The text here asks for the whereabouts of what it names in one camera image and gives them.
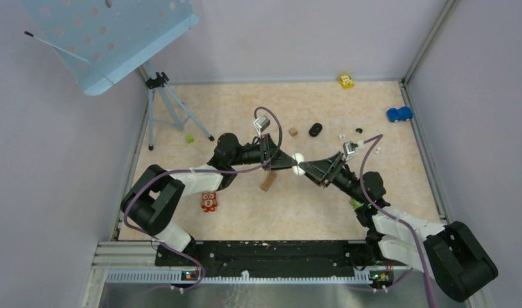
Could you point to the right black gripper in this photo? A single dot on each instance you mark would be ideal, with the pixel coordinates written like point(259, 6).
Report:
point(319, 170)

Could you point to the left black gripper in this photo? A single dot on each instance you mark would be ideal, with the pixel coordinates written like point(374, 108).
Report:
point(280, 160)

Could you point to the white earbud charging case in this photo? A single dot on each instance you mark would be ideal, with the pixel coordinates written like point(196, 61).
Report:
point(296, 168)

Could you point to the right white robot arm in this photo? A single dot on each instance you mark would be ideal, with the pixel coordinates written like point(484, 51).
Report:
point(450, 254)

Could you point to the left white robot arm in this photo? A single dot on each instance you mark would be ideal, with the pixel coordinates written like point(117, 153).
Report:
point(150, 204)

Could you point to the black oval charging case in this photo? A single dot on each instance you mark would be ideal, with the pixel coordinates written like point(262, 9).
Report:
point(315, 129)

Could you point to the small wooden cube far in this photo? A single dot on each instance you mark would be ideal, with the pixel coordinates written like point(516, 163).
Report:
point(293, 132)

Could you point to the wooden arch block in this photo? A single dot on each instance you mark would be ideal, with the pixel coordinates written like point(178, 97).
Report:
point(269, 180)

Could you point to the green owl number block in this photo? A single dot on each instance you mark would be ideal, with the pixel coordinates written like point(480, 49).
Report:
point(355, 204)

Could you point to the red owl number block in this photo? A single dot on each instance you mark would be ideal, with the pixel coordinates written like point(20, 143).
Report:
point(209, 201)

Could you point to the yellow toy car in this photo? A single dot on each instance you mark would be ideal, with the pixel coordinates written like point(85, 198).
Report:
point(346, 81)

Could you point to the blue toy car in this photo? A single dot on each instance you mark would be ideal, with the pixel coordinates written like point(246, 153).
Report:
point(396, 115)

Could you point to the light blue tripod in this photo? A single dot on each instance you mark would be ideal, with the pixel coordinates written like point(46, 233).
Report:
point(157, 83)

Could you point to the light blue perforated stand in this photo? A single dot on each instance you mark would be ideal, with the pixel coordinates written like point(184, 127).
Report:
point(100, 43)

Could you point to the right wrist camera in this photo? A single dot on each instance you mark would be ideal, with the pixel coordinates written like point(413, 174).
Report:
point(350, 149)

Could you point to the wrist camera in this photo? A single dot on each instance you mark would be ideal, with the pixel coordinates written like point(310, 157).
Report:
point(350, 149)
point(261, 124)

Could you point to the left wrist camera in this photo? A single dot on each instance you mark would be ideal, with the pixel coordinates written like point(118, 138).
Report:
point(261, 124)

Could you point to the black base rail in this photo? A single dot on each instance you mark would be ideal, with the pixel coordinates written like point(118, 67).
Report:
point(275, 259)

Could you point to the white slotted cable duct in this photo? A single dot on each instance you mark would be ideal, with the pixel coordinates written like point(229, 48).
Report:
point(173, 276)

